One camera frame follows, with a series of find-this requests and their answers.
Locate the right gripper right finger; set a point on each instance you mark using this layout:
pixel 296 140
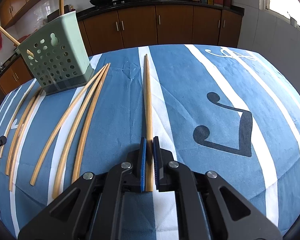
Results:
pixel 208 207

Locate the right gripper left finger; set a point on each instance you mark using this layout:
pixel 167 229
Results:
pixel 92 206

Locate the lower wooden kitchen cabinets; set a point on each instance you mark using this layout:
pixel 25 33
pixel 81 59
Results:
pixel 128 27

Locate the green perforated utensil holder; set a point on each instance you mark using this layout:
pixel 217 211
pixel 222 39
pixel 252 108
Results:
pixel 56 55

